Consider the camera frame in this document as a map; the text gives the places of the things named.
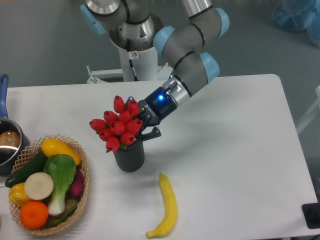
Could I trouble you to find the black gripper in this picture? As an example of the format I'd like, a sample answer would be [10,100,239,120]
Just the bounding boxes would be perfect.
[126,86,178,142]

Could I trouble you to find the red tulip bouquet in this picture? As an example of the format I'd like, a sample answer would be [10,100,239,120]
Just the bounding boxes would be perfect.
[89,95,143,152]

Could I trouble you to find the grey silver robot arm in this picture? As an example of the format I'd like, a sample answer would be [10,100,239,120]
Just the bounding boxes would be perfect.
[80,0,230,141]

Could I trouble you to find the dark grey ribbed vase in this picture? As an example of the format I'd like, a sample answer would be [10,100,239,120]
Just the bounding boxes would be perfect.
[113,140,145,173]

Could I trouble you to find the yellow banana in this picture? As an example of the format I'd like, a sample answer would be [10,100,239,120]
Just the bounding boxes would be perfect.
[145,173,178,239]

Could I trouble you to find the green bok choy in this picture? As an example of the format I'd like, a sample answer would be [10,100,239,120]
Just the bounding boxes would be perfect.
[43,154,76,216]

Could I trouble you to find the yellow squash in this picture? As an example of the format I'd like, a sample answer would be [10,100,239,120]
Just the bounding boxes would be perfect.
[41,138,82,166]

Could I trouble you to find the purple sweet potato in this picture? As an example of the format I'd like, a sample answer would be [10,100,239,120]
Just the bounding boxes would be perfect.
[68,168,85,197]

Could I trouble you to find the dark green cucumber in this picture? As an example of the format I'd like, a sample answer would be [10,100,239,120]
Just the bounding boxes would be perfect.
[4,150,48,188]

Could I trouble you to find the green chili pepper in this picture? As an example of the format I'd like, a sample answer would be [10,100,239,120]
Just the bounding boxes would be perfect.
[47,204,78,228]

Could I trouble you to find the woven wicker basket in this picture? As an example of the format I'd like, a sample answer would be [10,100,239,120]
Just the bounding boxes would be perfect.
[9,135,89,236]

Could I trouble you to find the round cream white slice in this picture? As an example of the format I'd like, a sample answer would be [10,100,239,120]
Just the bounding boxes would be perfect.
[24,172,54,201]

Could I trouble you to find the blue saucepan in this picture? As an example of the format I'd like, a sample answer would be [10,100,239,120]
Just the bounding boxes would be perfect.
[0,74,30,176]

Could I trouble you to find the orange fruit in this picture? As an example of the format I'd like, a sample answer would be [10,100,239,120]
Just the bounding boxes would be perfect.
[19,200,49,229]

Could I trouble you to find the yellow bell pepper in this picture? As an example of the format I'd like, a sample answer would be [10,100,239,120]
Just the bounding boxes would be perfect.
[9,182,31,207]

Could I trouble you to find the blue plastic bag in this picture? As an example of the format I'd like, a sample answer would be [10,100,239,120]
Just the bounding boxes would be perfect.
[272,0,320,46]

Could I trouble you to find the black device at edge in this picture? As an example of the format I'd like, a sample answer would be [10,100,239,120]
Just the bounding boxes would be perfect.
[301,202,320,229]

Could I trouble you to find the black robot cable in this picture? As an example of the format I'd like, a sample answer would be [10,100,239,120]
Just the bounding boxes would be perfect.
[126,38,139,82]

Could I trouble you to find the white frame at right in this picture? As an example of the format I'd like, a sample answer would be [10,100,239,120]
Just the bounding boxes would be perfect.
[295,85,320,135]

